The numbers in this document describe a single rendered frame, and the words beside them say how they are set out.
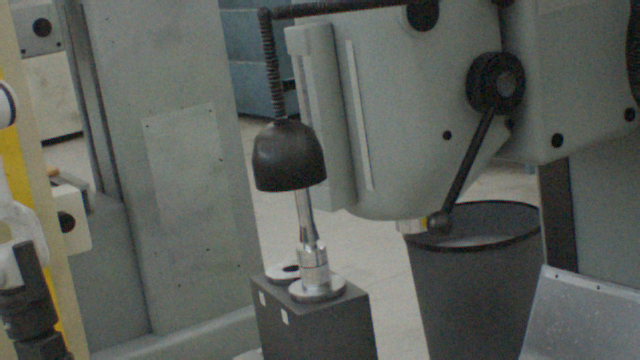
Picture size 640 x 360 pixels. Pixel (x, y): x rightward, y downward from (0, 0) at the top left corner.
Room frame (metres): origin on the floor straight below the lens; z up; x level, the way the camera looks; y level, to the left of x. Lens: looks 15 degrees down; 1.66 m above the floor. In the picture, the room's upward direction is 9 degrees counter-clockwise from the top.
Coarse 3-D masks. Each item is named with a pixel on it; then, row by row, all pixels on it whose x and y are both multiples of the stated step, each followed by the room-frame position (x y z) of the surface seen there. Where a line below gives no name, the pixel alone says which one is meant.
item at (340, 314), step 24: (288, 264) 1.56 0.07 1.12; (264, 288) 1.50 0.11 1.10; (288, 288) 1.48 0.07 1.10; (336, 288) 1.41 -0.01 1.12; (360, 288) 1.43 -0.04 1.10; (264, 312) 1.52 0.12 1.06; (288, 312) 1.40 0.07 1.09; (312, 312) 1.37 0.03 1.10; (336, 312) 1.39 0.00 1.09; (360, 312) 1.40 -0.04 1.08; (264, 336) 1.54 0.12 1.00; (288, 336) 1.42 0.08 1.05; (312, 336) 1.37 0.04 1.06; (336, 336) 1.38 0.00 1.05; (360, 336) 1.40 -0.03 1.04
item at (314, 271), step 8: (312, 256) 1.42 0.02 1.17; (320, 256) 1.42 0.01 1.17; (304, 264) 1.42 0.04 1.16; (312, 264) 1.42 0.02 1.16; (320, 264) 1.42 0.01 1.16; (328, 264) 1.44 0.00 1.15; (304, 272) 1.42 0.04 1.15; (312, 272) 1.42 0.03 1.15; (320, 272) 1.42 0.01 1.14; (328, 272) 1.43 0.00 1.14; (304, 280) 1.43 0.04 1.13; (312, 280) 1.42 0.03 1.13; (320, 280) 1.42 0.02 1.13; (328, 280) 1.43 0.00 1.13; (304, 288) 1.43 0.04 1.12; (312, 288) 1.42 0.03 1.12; (320, 288) 1.42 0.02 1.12
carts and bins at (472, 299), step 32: (480, 224) 3.31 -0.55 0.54; (512, 224) 3.25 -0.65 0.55; (416, 256) 3.00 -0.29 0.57; (448, 256) 2.90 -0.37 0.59; (480, 256) 2.87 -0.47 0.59; (512, 256) 2.88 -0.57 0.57; (416, 288) 3.06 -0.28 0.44; (448, 288) 2.92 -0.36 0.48; (480, 288) 2.88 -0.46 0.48; (512, 288) 2.89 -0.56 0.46; (448, 320) 2.93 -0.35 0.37; (480, 320) 2.89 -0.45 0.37; (512, 320) 2.89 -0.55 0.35; (448, 352) 2.95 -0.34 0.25; (480, 352) 2.90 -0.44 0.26; (512, 352) 2.90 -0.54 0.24
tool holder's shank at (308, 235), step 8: (296, 192) 1.43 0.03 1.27; (304, 192) 1.43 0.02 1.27; (296, 200) 1.44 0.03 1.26; (304, 200) 1.43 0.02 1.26; (296, 208) 1.44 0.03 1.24; (304, 208) 1.43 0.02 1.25; (304, 216) 1.43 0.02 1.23; (312, 216) 1.44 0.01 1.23; (304, 224) 1.43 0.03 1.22; (312, 224) 1.43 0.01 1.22; (304, 232) 1.43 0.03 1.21; (312, 232) 1.43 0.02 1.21; (304, 240) 1.43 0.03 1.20; (312, 240) 1.43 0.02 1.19
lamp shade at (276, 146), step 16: (272, 128) 0.93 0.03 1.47; (288, 128) 0.93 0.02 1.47; (304, 128) 0.94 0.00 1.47; (256, 144) 0.94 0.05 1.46; (272, 144) 0.92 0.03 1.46; (288, 144) 0.92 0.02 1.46; (304, 144) 0.92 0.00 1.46; (320, 144) 0.95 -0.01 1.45; (256, 160) 0.93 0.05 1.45; (272, 160) 0.92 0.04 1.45; (288, 160) 0.91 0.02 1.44; (304, 160) 0.92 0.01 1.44; (320, 160) 0.93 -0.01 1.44; (256, 176) 0.93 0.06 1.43; (272, 176) 0.92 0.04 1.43; (288, 176) 0.91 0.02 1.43; (304, 176) 0.91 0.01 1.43; (320, 176) 0.93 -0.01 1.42; (272, 192) 0.92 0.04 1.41
